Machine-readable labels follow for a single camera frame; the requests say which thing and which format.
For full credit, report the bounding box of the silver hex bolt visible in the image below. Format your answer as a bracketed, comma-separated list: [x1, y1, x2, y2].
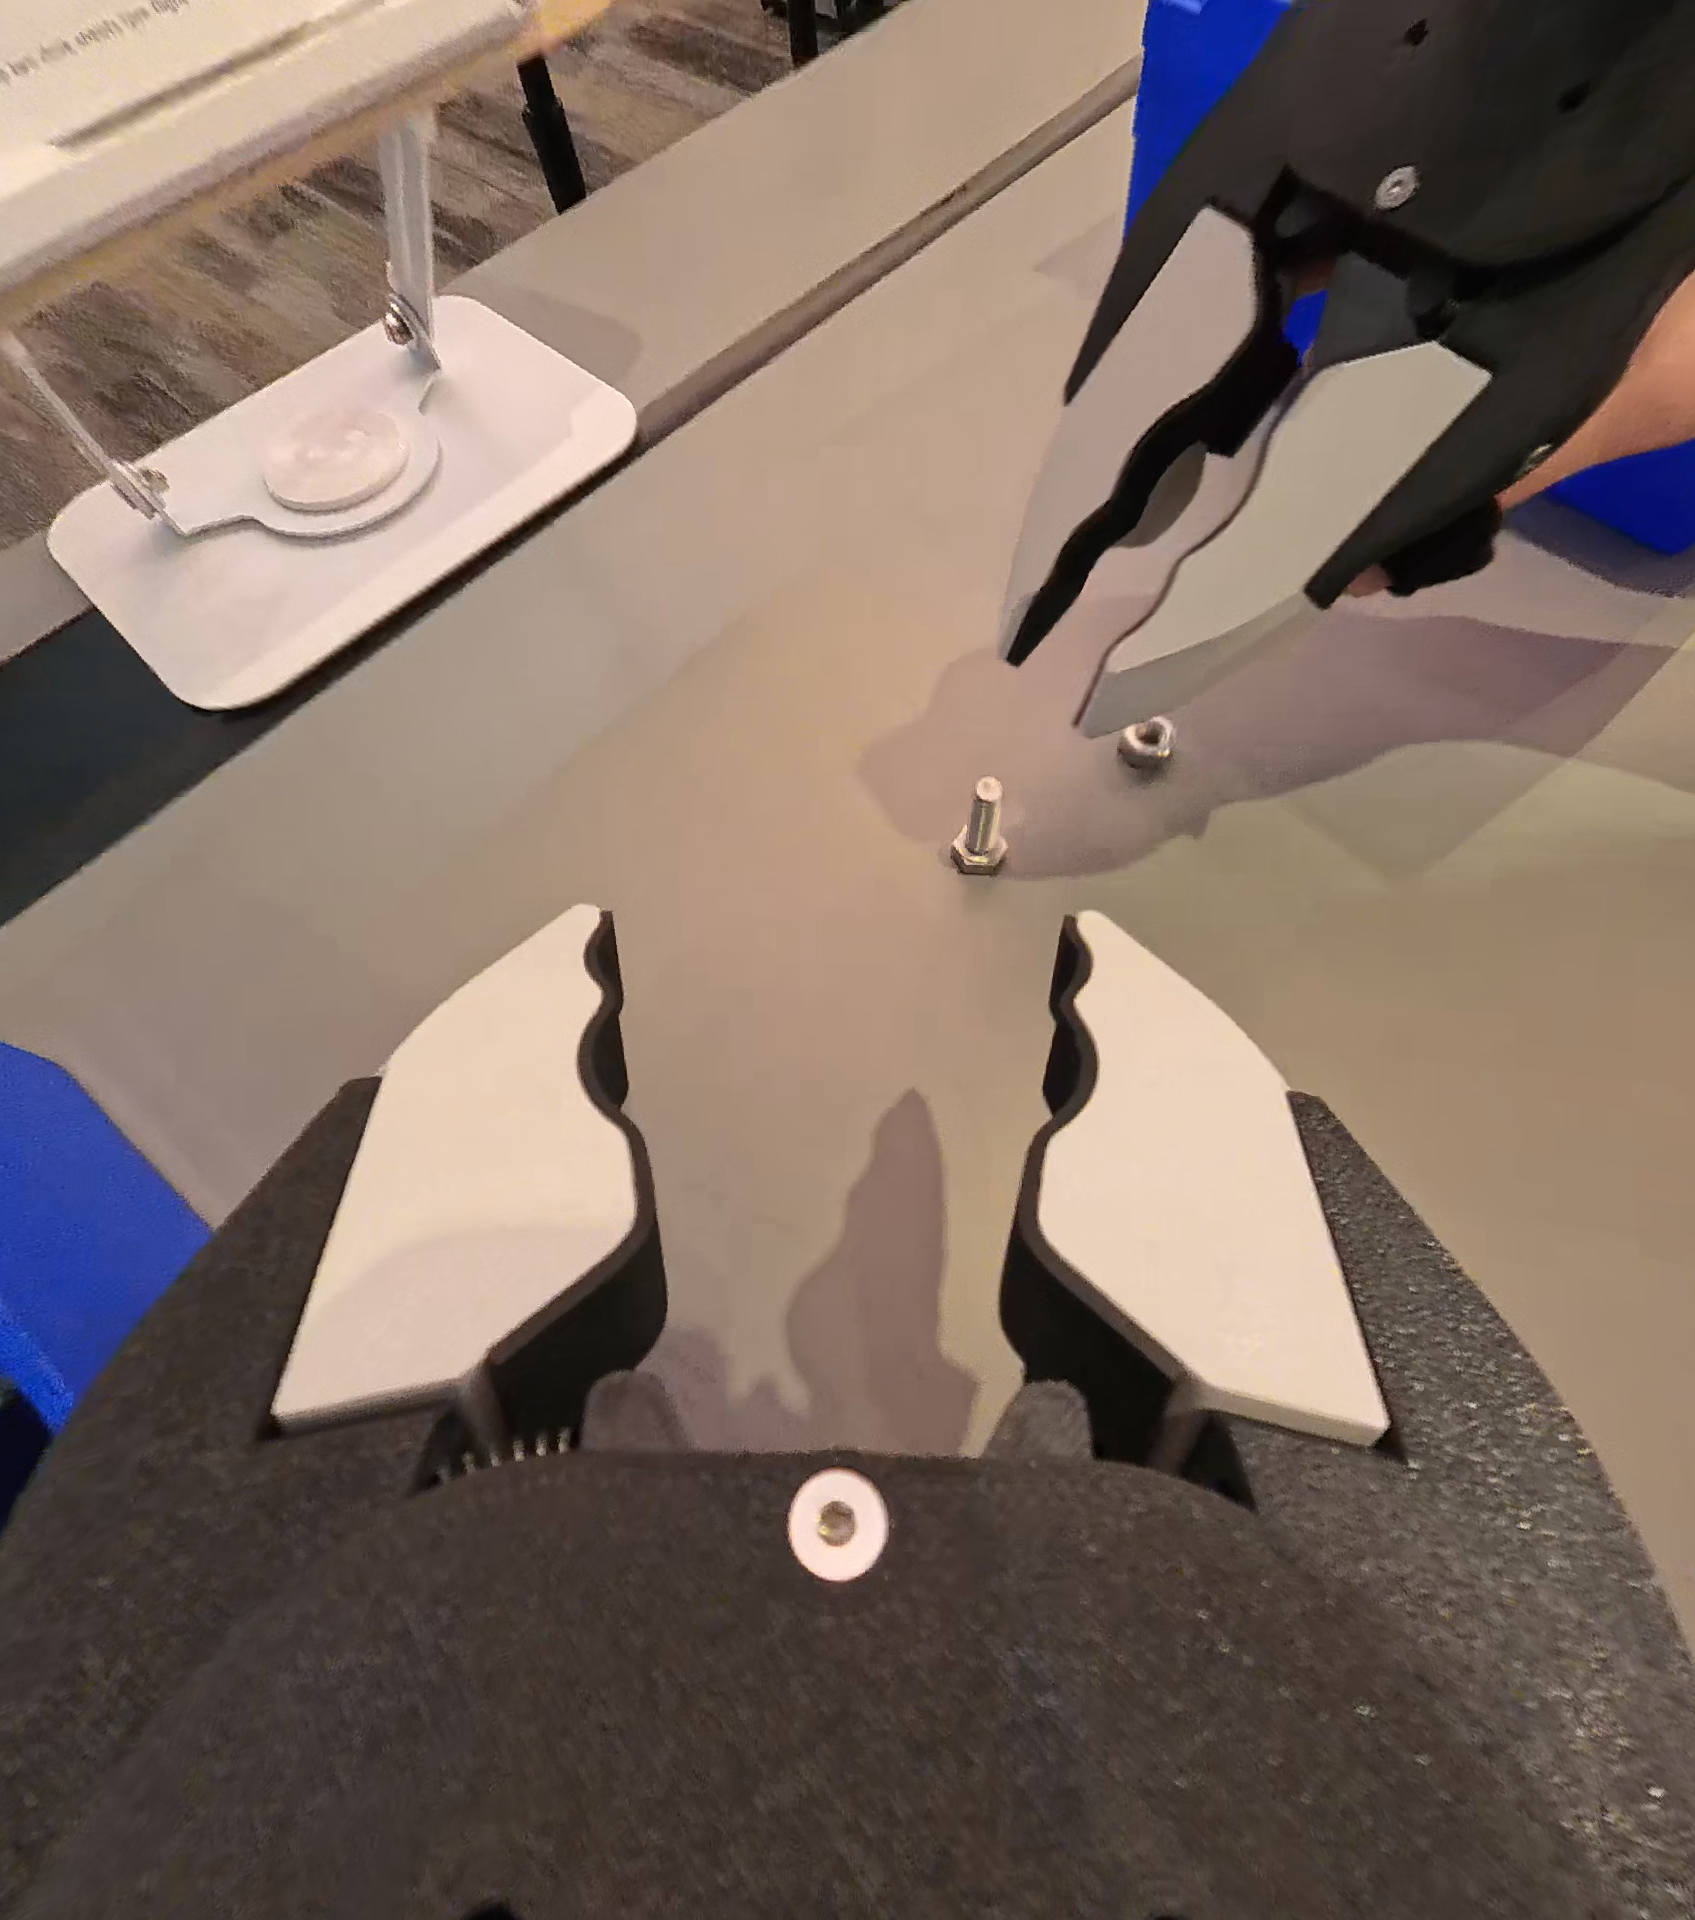
[945, 774, 1013, 880]

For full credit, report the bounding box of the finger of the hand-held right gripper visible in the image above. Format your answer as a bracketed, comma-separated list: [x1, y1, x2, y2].
[1071, 253, 1493, 740]
[999, 204, 1301, 673]

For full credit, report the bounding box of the white document stand with wooden board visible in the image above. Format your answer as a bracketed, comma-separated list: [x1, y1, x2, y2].
[0, 0, 639, 714]

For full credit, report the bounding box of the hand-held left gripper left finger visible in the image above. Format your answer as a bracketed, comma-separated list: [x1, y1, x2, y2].
[272, 902, 671, 1442]

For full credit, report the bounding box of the blue plastic bin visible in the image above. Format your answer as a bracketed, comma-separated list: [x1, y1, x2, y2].
[0, 987, 216, 1819]
[1119, 0, 1695, 560]

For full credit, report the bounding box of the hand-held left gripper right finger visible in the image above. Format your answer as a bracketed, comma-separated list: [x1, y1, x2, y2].
[999, 908, 1393, 1464]

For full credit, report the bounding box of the printed instruction sheet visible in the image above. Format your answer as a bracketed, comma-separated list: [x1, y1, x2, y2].
[0, 0, 537, 288]

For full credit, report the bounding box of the black metal post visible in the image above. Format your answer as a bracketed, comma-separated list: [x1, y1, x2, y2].
[517, 53, 591, 213]

